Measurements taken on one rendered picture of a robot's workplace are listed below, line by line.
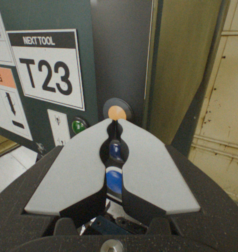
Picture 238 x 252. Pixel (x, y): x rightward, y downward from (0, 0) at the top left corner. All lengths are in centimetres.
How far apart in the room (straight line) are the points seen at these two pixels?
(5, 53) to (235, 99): 113
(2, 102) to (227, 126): 119
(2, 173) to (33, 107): 135
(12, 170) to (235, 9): 178
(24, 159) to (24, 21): 147
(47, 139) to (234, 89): 108
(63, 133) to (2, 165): 142
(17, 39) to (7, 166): 143
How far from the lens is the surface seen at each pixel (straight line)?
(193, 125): 88
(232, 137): 129
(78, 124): 17
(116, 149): 15
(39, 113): 23
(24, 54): 21
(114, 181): 18
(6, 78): 26
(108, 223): 56
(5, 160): 163
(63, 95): 18
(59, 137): 22
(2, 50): 25
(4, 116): 32
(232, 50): 114
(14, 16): 21
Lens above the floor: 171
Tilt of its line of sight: 29 degrees down
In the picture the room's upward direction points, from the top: straight up
